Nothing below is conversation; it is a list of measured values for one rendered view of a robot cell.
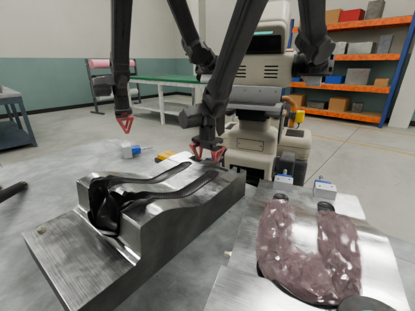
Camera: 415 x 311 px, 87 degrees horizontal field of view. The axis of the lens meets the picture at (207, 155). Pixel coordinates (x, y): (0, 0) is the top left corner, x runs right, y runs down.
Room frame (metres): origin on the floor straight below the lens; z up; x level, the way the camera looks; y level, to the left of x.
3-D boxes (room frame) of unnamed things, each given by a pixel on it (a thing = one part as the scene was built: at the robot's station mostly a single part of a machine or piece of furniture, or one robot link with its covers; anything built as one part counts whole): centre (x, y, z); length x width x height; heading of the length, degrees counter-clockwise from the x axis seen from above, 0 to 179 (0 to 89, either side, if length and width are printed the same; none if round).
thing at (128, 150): (0.93, 0.32, 0.83); 0.13 x 0.05 x 0.05; 114
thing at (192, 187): (0.48, 0.12, 0.92); 0.35 x 0.16 x 0.09; 141
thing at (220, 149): (0.73, -0.02, 0.88); 0.07 x 0.07 x 0.09; 51
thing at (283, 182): (0.59, -0.24, 0.85); 0.13 x 0.05 x 0.05; 158
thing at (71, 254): (0.47, 0.14, 0.87); 0.50 x 0.26 x 0.14; 141
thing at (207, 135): (0.75, 0.00, 0.96); 0.10 x 0.07 x 0.07; 51
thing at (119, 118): (0.89, 0.34, 0.96); 0.07 x 0.07 x 0.09; 24
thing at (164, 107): (4.78, 0.62, 0.51); 2.40 x 1.13 x 1.02; 51
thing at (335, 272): (0.32, -0.19, 0.90); 0.26 x 0.18 x 0.08; 158
